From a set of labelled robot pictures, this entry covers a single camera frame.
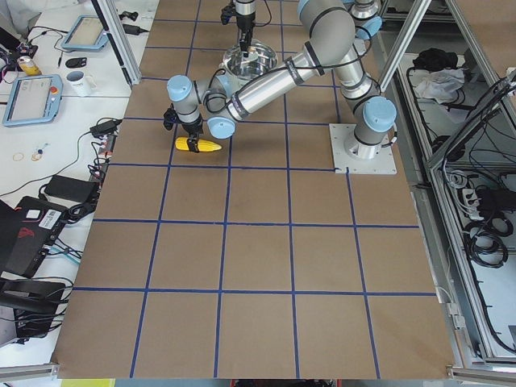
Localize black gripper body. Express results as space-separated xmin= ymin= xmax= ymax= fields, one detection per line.
xmin=236 ymin=13 xmax=256 ymax=33
xmin=181 ymin=119 xmax=203 ymax=135

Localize yellow corn cob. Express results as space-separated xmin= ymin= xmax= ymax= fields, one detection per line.
xmin=175 ymin=137 xmax=222 ymax=152

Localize glass pot lid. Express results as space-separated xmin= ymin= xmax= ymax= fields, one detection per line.
xmin=222 ymin=40 xmax=278 ymax=81

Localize pale green steel pot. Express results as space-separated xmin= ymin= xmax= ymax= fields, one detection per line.
xmin=220 ymin=60 xmax=277 ymax=94

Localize small black power adapter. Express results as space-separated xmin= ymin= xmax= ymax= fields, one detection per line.
xmin=89 ymin=119 xmax=122 ymax=138

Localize white mug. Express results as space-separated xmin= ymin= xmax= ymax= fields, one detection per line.
xmin=66 ymin=70 xmax=97 ymax=97

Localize black power adapter brick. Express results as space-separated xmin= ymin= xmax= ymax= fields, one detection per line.
xmin=44 ymin=175 xmax=98 ymax=203

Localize far blue teach pendant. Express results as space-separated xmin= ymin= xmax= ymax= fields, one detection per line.
xmin=60 ymin=15 xmax=109 ymax=52

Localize blue teach pendant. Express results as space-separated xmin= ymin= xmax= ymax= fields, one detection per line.
xmin=60 ymin=15 xmax=109 ymax=52
xmin=2 ymin=74 xmax=63 ymax=127

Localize near blue teach pendant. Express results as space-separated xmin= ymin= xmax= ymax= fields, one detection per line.
xmin=2 ymin=74 xmax=63 ymax=127

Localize black cloth bundle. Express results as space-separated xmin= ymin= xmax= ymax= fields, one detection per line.
xmin=413 ymin=48 xmax=458 ymax=72

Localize black laptop with stickers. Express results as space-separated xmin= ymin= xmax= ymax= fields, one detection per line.
xmin=1 ymin=196 xmax=68 ymax=278

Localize white crumpled cloth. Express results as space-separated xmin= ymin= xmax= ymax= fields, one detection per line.
xmin=414 ymin=69 xmax=465 ymax=103

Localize black device stand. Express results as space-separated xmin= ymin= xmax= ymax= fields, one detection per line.
xmin=1 ymin=278 xmax=73 ymax=346

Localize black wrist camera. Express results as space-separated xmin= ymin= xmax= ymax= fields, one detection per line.
xmin=163 ymin=105 xmax=177 ymax=131
xmin=220 ymin=3 xmax=236 ymax=25

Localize aluminium frame post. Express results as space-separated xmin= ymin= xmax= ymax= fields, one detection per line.
xmin=91 ymin=0 xmax=142 ymax=87

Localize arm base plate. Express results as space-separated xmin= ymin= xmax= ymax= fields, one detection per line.
xmin=329 ymin=123 xmax=397 ymax=175

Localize coiled black cables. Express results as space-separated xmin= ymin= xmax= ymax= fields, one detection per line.
xmin=463 ymin=217 xmax=510 ymax=268

